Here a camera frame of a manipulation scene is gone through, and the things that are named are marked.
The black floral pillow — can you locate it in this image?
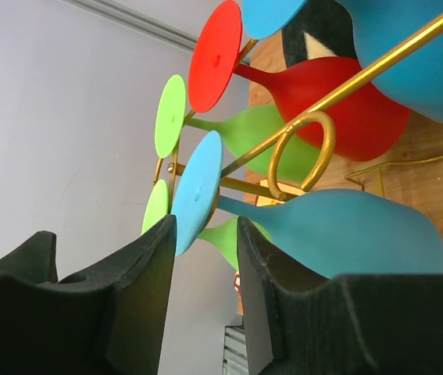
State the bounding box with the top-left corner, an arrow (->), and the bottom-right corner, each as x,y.
281,1 -> 357,68

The green wine glass front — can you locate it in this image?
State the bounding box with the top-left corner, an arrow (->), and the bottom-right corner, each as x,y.
141,178 -> 275,273

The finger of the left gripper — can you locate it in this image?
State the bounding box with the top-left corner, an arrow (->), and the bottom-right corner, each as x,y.
0,230 -> 58,284

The blue wine glass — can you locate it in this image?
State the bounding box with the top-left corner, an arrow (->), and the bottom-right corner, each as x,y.
241,0 -> 443,125
171,130 -> 443,278

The gold wire glass rack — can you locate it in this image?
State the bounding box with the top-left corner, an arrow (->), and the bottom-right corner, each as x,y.
176,13 -> 443,206

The blue wine glass back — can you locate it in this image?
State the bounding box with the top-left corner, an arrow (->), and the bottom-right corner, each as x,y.
241,0 -> 443,125

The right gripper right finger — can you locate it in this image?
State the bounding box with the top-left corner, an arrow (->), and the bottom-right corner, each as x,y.
237,217 -> 443,374

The red wine glass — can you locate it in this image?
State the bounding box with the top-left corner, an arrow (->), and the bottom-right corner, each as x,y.
188,1 -> 411,162

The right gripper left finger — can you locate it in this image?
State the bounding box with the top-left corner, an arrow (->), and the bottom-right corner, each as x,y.
0,215 -> 177,374

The green wine glass back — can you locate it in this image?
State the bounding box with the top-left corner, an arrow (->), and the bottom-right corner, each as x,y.
155,74 -> 320,184

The blue wine glass front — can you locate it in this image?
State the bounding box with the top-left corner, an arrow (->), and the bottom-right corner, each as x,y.
171,130 -> 443,278

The yellow truck print cloth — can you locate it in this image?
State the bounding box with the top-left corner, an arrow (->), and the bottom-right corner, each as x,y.
234,182 -> 304,317

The green wine glass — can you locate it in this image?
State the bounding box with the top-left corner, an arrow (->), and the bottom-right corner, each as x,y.
141,178 -> 275,273
155,74 -> 320,184

